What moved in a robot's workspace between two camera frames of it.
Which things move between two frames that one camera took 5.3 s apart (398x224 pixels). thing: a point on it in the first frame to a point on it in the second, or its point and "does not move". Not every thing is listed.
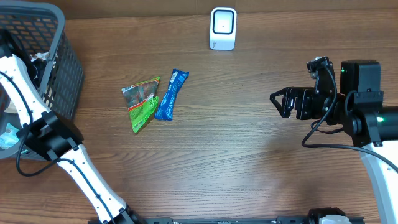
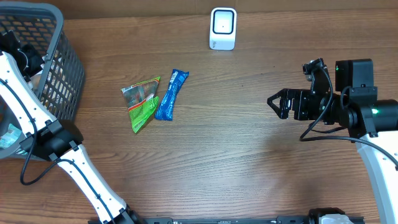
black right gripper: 302,94 does not move
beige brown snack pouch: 42,55 to 34,81
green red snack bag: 142,101 does not move
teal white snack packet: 9,138 does not move
